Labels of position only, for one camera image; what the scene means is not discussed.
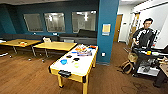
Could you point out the orange snack pack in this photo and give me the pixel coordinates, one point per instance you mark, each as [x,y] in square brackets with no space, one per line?
[80,48]

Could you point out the colourful game box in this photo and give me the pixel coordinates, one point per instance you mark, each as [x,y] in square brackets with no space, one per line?
[84,52]

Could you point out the red flat item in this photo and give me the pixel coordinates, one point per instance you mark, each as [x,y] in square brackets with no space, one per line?
[92,47]

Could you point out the black sofa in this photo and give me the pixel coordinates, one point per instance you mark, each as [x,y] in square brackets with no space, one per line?
[83,36]

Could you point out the blue table tennis paddle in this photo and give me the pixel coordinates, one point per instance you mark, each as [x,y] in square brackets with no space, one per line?
[74,52]

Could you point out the white table with dishes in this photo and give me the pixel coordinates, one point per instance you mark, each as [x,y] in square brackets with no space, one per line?
[75,68]

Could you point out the blue bowl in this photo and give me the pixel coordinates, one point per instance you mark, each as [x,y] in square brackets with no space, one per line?
[63,62]

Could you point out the white laptop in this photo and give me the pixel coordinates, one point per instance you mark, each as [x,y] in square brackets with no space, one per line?
[47,40]

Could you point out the brown wooden door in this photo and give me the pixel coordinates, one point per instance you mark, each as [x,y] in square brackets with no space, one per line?
[118,28]

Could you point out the person in dark shirt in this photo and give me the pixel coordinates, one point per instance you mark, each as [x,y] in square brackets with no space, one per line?
[144,35]

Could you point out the black wheeled cart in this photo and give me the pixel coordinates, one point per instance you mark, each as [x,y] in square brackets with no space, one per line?
[146,61]

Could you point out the white wall outlet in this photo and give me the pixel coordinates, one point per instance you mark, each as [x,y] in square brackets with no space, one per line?
[103,54]

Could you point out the large wall window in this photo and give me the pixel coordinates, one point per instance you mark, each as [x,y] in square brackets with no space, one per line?
[33,22]
[55,22]
[84,21]

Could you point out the yellow wall sign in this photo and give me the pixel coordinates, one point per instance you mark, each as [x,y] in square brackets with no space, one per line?
[106,29]

